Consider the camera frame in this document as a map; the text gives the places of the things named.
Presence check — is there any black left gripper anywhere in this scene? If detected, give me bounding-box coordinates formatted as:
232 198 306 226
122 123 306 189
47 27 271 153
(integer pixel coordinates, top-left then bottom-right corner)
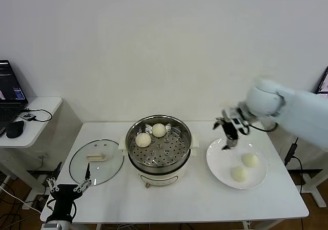
46 162 92 222

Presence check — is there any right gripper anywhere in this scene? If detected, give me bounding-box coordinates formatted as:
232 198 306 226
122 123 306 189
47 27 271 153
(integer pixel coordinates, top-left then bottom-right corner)
214 108 250 151

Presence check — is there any round glass pot lid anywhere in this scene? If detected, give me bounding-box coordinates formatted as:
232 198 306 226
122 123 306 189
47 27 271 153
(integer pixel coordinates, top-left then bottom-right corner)
69 138 125 186

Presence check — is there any white steamed baozi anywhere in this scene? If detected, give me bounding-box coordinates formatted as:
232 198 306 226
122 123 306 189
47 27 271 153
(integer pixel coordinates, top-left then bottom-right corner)
152 123 167 138
230 165 249 182
135 133 151 148
242 153 259 168

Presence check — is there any stainless steel steamer basket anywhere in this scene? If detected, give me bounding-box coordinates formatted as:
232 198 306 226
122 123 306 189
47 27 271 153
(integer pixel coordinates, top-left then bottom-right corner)
127 115 193 171

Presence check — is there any white round plate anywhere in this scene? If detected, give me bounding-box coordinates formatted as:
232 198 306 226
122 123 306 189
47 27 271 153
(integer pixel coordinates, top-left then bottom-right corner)
206 137 269 191

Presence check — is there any white side table with mouse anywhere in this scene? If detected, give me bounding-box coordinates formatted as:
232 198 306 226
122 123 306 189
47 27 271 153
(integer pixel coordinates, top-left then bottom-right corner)
0 96 84 210

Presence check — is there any black computer mouse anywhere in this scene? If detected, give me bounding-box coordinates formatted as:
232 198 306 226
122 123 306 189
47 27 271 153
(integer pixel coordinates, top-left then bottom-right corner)
6 120 26 139

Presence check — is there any cream electric cooking pot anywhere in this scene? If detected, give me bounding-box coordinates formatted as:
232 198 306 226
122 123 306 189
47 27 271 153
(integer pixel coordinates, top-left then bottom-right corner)
118 134 200 190

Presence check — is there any black laptop with pale windows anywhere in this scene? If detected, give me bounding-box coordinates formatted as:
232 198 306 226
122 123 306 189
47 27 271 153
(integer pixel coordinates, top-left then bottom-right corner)
314 66 328 95

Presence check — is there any black laptop with dark screen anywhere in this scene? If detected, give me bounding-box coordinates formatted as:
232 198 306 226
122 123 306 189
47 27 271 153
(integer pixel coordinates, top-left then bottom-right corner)
0 59 29 137

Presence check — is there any white wall socket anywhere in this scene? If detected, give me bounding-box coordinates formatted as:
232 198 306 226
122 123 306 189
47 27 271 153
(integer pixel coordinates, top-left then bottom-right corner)
35 150 50 168

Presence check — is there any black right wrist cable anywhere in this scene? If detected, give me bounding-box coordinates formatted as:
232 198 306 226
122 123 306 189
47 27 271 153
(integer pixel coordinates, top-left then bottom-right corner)
245 121 279 133

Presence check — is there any black cable with inline adapter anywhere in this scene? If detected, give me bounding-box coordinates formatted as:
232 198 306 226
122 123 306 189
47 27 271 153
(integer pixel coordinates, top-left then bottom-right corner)
283 137 306 190

